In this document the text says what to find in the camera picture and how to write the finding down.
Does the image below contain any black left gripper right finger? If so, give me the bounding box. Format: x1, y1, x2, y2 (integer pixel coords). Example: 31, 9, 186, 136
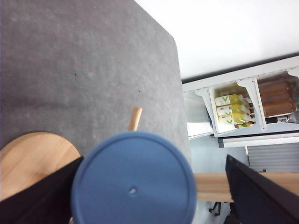
224, 155, 299, 224

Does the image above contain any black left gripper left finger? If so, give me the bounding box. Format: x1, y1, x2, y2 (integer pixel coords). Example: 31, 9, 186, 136
0, 157, 83, 224

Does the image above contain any blue ribbed cup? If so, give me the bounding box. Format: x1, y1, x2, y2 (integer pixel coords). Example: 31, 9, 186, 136
71, 131, 198, 224

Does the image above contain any wooden mug tree stand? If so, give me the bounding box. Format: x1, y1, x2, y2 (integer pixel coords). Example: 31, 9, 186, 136
0, 107, 299, 201

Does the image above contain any yellow drink bottle bottom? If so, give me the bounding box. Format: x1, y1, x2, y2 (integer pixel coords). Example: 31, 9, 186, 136
219, 115, 256, 126

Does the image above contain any yellow drink bottle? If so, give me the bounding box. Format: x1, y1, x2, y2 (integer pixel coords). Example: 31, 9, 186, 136
217, 104, 254, 116
215, 94, 251, 106
219, 115, 256, 126

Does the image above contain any yellow drink bottle middle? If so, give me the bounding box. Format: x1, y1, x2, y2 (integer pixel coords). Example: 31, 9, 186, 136
217, 104, 254, 116

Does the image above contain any yellow drink bottle top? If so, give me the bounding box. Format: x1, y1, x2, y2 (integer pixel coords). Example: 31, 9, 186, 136
215, 94, 251, 106

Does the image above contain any brown bottles pack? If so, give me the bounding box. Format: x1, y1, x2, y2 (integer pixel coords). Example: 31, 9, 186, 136
258, 71, 299, 117

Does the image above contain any white shelf unit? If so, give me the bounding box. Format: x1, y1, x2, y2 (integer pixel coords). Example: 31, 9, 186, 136
182, 56, 299, 140

